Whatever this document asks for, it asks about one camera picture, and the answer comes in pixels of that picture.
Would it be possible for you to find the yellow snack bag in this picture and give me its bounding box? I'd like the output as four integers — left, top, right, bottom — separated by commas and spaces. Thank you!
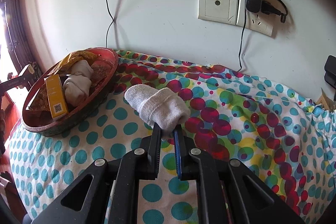
49, 50, 99, 76

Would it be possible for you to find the yellow medicine box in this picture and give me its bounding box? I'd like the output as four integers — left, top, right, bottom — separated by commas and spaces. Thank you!
45, 75, 68, 120

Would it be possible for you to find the white sock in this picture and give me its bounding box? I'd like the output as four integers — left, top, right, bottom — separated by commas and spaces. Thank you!
124, 84, 190, 139
63, 75, 92, 107
71, 60, 93, 79

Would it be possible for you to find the red round tray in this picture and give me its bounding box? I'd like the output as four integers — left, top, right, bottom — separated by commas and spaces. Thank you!
21, 47, 118, 136

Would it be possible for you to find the polka dot tablecloth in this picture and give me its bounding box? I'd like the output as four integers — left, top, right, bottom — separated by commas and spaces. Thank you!
6, 51, 335, 223

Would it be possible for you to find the plastic bag with papers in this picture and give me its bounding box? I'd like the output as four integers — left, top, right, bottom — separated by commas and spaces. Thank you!
316, 89, 335, 111

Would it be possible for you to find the thin black hanging cable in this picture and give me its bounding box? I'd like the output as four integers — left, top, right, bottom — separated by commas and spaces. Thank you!
102, 0, 117, 48

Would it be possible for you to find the black adapter cable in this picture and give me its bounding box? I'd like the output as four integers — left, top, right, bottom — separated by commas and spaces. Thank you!
237, 12, 249, 73

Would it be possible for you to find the black clamp mount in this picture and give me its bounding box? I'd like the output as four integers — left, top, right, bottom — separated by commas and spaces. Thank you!
324, 55, 336, 89

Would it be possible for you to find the white wall socket plate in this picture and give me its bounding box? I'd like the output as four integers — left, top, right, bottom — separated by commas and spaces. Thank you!
198, 0, 275, 36

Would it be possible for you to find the black plug with cable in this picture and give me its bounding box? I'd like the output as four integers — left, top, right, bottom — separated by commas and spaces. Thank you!
261, 0, 289, 24

